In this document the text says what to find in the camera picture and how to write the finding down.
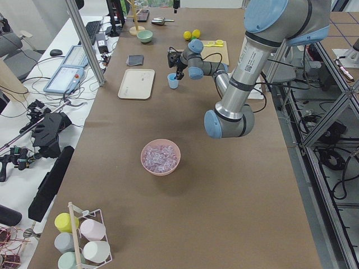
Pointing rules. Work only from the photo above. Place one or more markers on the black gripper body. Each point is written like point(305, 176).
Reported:
point(180, 66)

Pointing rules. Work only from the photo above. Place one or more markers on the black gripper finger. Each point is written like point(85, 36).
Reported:
point(180, 75)
point(176, 74)

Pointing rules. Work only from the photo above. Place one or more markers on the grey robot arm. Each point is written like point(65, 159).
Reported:
point(268, 24)

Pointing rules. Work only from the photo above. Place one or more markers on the light blue cup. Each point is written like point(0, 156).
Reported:
point(172, 81)

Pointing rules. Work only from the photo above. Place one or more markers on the pile of clear ice cubes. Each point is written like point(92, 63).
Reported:
point(159, 158)

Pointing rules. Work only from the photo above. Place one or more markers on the pink cup in rack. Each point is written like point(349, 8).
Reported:
point(92, 230)

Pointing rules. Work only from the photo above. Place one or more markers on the yellow cup in rack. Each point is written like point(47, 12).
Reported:
point(63, 223)

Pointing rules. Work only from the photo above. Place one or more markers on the white cup in rack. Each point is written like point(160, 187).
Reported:
point(96, 251)

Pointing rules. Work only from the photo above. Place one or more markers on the grey cup in rack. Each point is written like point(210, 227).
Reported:
point(64, 242)

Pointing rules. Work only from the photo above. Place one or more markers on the mint cup in rack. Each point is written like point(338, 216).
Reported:
point(67, 261)

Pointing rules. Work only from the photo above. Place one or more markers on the lower whole yellow lemon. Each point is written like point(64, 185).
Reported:
point(187, 35)

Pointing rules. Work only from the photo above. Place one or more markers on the whole yellow lemon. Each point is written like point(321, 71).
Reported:
point(196, 33)
point(187, 35)

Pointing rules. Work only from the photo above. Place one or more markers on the upper whole yellow lemon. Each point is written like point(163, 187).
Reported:
point(196, 33)

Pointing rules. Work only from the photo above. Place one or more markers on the wooden cutting board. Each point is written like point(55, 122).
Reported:
point(215, 54)

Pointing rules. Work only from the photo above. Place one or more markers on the green bowl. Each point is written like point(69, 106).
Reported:
point(145, 36)

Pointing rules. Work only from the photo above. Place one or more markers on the yellow plastic knife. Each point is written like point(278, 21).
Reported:
point(213, 45)

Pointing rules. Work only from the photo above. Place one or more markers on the metal scoop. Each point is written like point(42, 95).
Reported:
point(160, 21)

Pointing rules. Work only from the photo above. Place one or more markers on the grey folded cloth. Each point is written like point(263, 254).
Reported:
point(135, 60)

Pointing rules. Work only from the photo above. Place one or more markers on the cream rabbit tray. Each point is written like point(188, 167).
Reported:
point(136, 84)

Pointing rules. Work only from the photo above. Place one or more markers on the wooden mug tree stand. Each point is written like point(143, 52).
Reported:
point(135, 11)

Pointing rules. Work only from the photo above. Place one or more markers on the black box device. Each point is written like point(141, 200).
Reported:
point(101, 42)

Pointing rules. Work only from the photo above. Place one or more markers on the black keyboard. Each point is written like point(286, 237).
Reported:
point(93, 28)

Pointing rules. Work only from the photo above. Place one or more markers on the pink bowl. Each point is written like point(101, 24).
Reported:
point(162, 142)

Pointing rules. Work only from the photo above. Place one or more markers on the teach pendant tablet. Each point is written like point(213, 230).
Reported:
point(69, 74)

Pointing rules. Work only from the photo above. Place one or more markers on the black computer mouse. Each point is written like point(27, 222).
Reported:
point(55, 52)

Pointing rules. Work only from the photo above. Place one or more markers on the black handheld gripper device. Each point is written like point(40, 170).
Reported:
point(47, 131)

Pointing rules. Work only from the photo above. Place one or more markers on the black long bar device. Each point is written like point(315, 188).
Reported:
point(50, 185)

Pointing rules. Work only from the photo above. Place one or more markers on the aluminium frame post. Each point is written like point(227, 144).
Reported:
point(85, 41)

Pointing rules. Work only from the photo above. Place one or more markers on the white wire cup rack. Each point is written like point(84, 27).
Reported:
point(90, 241)

